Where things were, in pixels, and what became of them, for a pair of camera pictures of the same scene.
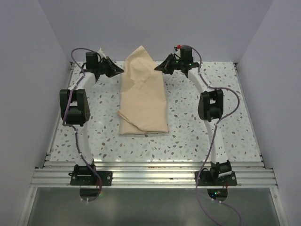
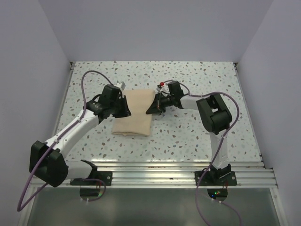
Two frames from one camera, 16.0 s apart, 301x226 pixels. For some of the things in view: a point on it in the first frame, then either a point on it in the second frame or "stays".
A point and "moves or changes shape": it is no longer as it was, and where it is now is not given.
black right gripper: [165, 67] -> [157, 107]
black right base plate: [229, 179] stays
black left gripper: [114, 69] -> [125, 111]
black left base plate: [106, 177] stays
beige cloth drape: [143, 102] moves or changes shape
